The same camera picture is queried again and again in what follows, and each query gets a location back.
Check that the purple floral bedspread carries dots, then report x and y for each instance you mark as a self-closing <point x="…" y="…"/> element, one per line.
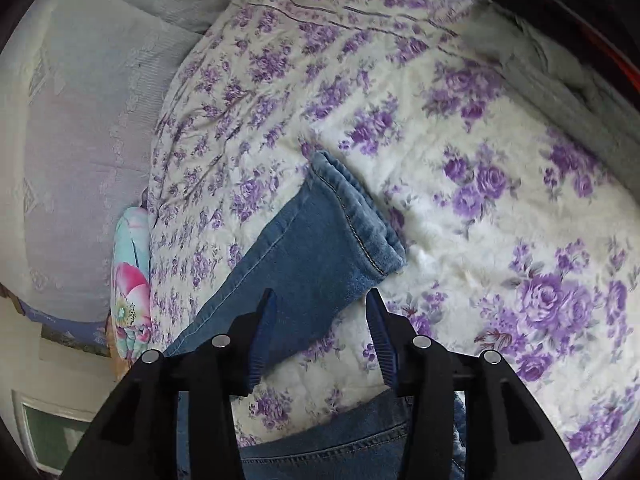
<point x="450" y="110"/>

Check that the white framed window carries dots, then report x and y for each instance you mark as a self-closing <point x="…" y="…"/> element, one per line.
<point x="50" y="435"/>

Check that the white lace cover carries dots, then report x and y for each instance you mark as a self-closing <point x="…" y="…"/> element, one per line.
<point x="75" y="135"/>

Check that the blue wall poster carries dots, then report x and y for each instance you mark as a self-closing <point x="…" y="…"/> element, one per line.
<point x="75" y="332"/>

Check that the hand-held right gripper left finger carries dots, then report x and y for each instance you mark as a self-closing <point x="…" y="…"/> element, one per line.
<point x="262" y="331"/>

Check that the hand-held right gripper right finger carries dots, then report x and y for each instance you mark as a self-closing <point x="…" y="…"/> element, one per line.
<point x="382" y="332"/>

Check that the blue denim pants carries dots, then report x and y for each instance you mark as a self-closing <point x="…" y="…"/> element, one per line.
<point x="310" y="255"/>

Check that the teal pink floral pillow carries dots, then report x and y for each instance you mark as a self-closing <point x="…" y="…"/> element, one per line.
<point x="132" y="285"/>

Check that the grey knitted cloth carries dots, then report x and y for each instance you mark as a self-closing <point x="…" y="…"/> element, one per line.
<point x="545" y="85"/>

